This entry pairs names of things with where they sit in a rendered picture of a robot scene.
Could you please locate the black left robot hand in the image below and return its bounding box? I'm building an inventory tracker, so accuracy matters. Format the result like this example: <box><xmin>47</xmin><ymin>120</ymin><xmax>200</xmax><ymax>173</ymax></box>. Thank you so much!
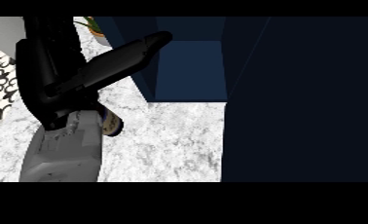
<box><xmin>15</xmin><ymin>16</ymin><xmax>175</xmax><ymax>131</ymax></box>

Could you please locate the dark blue cabinet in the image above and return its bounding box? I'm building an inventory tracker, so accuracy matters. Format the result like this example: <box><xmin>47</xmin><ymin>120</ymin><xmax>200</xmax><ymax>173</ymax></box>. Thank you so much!
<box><xmin>92</xmin><ymin>16</ymin><xmax>272</xmax><ymax>103</ymax></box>

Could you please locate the dark blue cabinet door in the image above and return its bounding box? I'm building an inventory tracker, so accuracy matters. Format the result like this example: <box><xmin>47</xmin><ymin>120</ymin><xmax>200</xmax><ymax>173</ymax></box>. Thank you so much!
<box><xmin>220</xmin><ymin>16</ymin><xmax>368</xmax><ymax>183</ymax></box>

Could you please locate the black and white patterned cloth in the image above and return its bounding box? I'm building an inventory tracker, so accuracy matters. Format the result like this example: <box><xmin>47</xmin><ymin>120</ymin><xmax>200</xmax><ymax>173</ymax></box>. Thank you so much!
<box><xmin>0</xmin><ymin>51</ymin><xmax>24</xmax><ymax>121</ymax></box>

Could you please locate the potted green plant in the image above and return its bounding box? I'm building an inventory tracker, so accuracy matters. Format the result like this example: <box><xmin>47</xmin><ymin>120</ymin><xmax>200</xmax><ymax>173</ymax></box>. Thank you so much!
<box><xmin>74</xmin><ymin>16</ymin><xmax>112</xmax><ymax>47</ymax></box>

